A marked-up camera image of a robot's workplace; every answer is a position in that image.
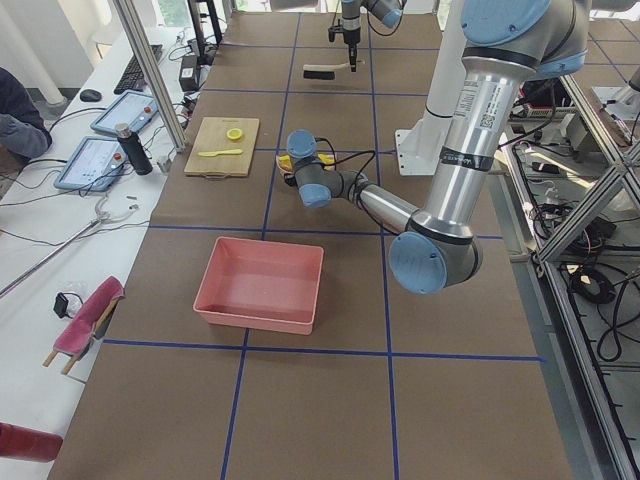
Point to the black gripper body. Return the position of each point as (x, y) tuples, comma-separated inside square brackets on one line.
[(352, 38)]

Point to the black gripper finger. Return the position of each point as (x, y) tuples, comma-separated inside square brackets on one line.
[(353, 56)]

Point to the beige hand brush black bristles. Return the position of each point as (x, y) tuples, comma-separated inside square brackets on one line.
[(323, 71)]

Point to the beige plastic dustpan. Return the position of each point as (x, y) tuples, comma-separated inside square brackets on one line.
[(289, 178)]

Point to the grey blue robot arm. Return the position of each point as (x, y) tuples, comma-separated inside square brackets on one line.
[(389, 13), (506, 43)]

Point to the pink plastic bin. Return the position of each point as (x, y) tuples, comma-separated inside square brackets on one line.
[(262, 285)]

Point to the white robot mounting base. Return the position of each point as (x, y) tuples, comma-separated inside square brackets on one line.
[(418, 149)]

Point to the yellow lemon slices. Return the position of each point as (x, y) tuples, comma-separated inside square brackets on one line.
[(235, 134)]

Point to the yellow plastic knife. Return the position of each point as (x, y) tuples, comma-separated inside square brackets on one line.
[(212, 154)]

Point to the wooden cutting board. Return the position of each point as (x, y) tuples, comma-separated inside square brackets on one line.
[(211, 136)]

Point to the black keyboard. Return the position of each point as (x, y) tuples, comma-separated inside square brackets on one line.
[(132, 78)]

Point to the blue teach pendant far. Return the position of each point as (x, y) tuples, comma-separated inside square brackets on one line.
[(134, 108)]

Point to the blue teach pendant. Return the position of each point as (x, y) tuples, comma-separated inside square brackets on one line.
[(134, 108), (93, 167)]

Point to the black water bottle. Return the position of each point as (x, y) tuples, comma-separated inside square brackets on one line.
[(133, 148)]

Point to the black computer mouse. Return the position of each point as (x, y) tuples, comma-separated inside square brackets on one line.
[(90, 96)]

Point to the blue teach pendant near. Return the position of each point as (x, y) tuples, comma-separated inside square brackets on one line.
[(93, 167)]

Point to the metal rod grabber tool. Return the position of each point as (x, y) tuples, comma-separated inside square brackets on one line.
[(101, 217)]

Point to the pink cloth on wooden rack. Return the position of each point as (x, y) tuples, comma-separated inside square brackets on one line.
[(77, 337)]

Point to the red cylinder bottle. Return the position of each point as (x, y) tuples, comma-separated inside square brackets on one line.
[(22, 443)]

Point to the aluminium frame post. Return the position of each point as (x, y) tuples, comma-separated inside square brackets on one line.
[(141, 48)]

